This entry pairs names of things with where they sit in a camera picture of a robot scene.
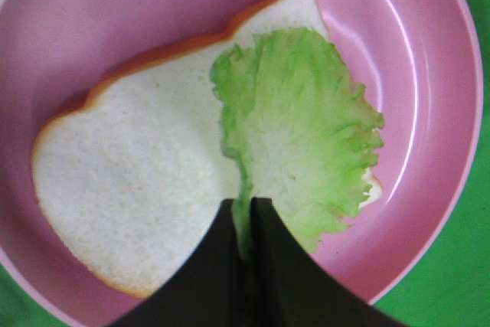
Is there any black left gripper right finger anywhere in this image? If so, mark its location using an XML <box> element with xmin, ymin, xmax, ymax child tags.
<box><xmin>251</xmin><ymin>198</ymin><xmax>402</xmax><ymax>326</ymax></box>

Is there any bread slice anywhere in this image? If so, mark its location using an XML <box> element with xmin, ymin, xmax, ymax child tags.
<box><xmin>31</xmin><ymin>0</ymin><xmax>384</xmax><ymax>300</ymax></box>

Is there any green lettuce leaf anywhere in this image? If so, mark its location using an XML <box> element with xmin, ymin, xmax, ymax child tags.
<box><xmin>211</xmin><ymin>27</ymin><xmax>384</xmax><ymax>258</ymax></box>

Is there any green tablecloth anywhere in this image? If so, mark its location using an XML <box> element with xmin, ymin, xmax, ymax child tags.
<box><xmin>1</xmin><ymin>0</ymin><xmax>489</xmax><ymax>326</ymax></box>

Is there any pink round plate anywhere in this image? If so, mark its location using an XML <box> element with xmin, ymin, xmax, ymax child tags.
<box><xmin>1</xmin><ymin>0</ymin><xmax>484</xmax><ymax>326</ymax></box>

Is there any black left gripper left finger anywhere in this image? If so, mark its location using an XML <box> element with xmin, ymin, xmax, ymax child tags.
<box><xmin>111</xmin><ymin>199</ymin><xmax>240</xmax><ymax>327</ymax></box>

